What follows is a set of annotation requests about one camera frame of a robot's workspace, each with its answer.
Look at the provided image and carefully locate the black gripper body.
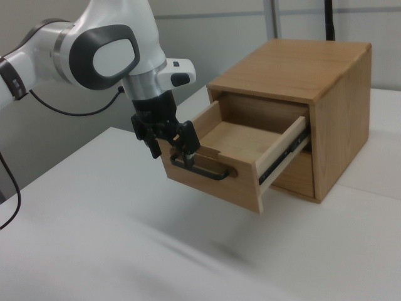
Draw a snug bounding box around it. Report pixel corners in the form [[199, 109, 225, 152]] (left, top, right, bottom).
[[131, 90, 179, 139]]

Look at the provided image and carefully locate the black metal drawer handle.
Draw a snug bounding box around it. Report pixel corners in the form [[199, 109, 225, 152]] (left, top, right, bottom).
[[169, 152, 229, 182]]

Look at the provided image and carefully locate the wooden drawer with black handle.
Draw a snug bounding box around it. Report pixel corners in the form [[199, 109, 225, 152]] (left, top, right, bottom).
[[159, 100, 311, 214]]

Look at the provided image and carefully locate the wooden two-drawer cabinet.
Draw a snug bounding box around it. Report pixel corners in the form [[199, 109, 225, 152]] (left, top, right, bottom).
[[206, 39, 373, 203]]

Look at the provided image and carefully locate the black stand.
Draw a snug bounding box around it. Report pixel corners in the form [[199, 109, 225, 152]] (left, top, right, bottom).
[[322, 0, 338, 41]]

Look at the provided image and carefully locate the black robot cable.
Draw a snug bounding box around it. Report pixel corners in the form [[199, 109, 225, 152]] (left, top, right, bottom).
[[0, 86, 125, 231]]

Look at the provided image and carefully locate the grey partition post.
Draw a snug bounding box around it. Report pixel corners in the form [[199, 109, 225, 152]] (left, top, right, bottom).
[[268, 0, 284, 40]]

